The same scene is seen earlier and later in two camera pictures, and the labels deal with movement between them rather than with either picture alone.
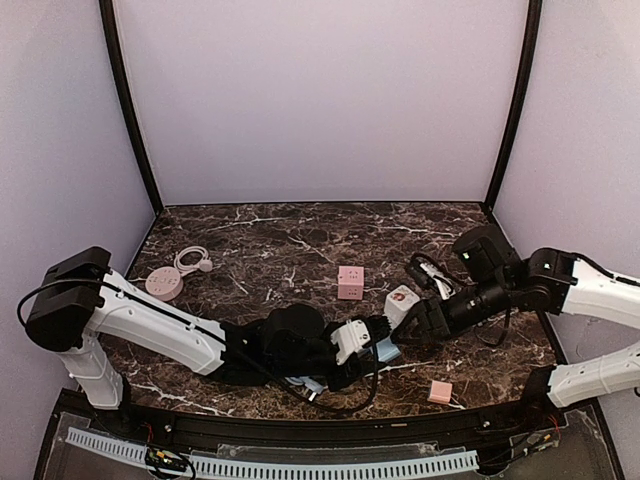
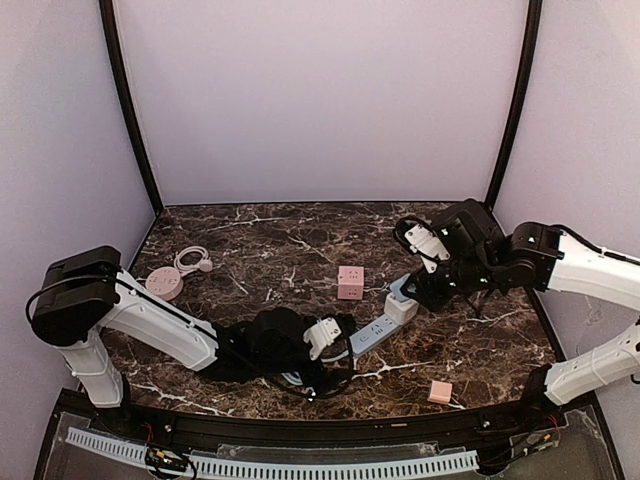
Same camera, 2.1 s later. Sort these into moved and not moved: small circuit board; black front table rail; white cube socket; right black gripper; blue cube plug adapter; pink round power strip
Moved: blue cube plug adapter; right black gripper
Not moved: pink round power strip; black front table rail; white cube socket; small circuit board
